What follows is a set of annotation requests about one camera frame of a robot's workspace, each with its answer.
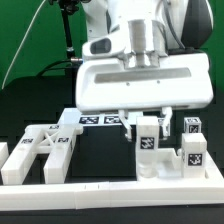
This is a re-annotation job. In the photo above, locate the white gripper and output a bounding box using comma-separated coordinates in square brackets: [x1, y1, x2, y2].
[76, 53, 213, 141]

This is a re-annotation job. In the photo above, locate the white chair seat block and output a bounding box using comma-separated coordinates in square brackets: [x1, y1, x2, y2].
[135, 148, 181, 181]

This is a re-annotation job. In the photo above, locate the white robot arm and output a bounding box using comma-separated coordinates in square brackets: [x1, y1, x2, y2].
[76, 0, 213, 139]

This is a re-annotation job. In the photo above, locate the white tagged cube far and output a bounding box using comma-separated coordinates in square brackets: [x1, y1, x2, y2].
[184, 117, 202, 133]

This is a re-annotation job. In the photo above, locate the white L-shaped border fence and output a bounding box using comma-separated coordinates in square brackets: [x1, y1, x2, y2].
[0, 156, 224, 211]

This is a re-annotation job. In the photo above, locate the white part at left edge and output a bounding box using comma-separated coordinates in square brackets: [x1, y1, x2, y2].
[0, 142, 9, 169]

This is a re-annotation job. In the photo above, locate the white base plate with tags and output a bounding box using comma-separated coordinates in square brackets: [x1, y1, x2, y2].
[58, 108, 121, 127]

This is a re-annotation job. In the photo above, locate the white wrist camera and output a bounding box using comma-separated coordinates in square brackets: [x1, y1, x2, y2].
[82, 32, 127, 61]

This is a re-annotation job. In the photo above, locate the white chair back frame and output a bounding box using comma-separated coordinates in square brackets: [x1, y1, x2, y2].
[1, 124, 83, 185]

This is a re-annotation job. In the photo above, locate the black cable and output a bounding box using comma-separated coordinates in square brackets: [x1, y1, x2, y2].
[35, 59, 84, 78]

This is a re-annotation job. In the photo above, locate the black camera stand pole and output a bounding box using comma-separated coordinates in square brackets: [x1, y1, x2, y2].
[48, 0, 80, 59]

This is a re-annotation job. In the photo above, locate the white cable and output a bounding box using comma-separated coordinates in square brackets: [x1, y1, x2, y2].
[1, 0, 48, 90]

